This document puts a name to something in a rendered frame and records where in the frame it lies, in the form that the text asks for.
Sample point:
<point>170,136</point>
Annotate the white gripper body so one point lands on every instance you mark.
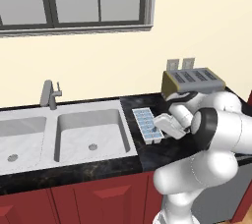
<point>169,125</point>

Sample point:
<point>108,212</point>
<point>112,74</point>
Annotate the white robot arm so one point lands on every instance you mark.
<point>210,165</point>

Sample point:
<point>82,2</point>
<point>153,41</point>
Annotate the white ice cube tray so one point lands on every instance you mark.
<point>146,125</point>

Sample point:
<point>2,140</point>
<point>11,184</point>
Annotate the red cupboard door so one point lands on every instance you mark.
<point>153,201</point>
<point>105,201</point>
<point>23,210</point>

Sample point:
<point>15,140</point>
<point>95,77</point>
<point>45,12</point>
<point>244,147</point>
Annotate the grey toaster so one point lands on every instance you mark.
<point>193,80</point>

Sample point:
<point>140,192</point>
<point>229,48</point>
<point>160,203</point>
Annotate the grey dishwasher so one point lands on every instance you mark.
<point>220,198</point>

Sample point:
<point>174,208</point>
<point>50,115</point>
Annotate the white double sink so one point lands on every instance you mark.
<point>65,136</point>

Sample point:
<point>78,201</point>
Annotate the grey tap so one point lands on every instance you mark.
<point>50,94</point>

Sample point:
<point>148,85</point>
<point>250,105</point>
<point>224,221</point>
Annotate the grey framed window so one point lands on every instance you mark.
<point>74,0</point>

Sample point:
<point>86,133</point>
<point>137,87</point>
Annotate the grey wall socket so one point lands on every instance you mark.
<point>188,63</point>
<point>173,64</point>

